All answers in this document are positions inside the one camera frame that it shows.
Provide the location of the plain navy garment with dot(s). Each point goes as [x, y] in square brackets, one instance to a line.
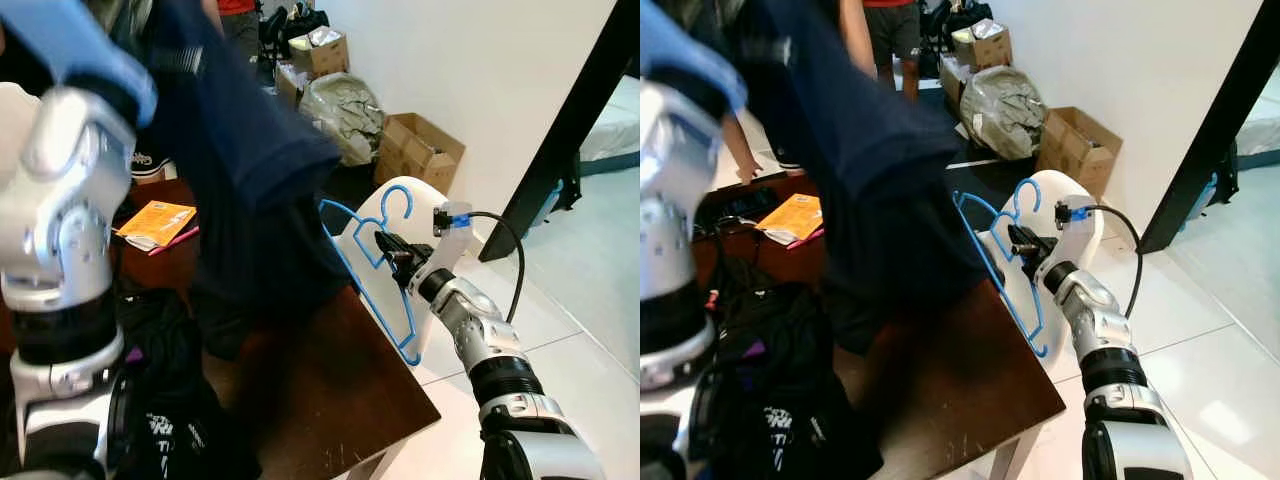
[860, 150]
[250, 150]

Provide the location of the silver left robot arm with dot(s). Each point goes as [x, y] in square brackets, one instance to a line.
[60, 200]
[675, 200]

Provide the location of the black white sneaker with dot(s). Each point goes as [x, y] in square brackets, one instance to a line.
[150, 165]
[785, 160]

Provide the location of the pink pen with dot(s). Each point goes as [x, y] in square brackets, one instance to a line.
[805, 240]
[175, 240]

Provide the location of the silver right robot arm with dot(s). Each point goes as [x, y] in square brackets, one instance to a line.
[1095, 310]
[480, 320]

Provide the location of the open cardboard box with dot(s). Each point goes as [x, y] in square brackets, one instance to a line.
[420, 165]
[1080, 160]

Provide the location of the blue plastic clothes hanger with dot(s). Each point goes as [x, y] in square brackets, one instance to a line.
[1038, 345]
[408, 350]

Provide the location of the black bags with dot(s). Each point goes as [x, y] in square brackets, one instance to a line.
[280, 30]
[945, 20]

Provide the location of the person bare forearm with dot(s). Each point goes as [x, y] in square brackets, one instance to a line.
[742, 150]

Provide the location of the person in red shirt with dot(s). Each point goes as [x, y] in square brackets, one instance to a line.
[895, 35]
[240, 25]

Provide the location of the yellow paper packet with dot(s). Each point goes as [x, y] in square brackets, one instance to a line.
[155, 222]
[792, 215]

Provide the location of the dark door frame post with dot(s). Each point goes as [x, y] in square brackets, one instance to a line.
[560, 130]
[1208, 130]

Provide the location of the grey plastic bag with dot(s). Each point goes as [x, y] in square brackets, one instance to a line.
[1005, 110]
[345, 115]

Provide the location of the cardboard box with silver packet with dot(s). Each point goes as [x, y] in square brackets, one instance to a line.
[985, 50]
[325, 58]

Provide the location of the white plastic chair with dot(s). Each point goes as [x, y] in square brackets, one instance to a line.
[1010, 290]
[385, 302]

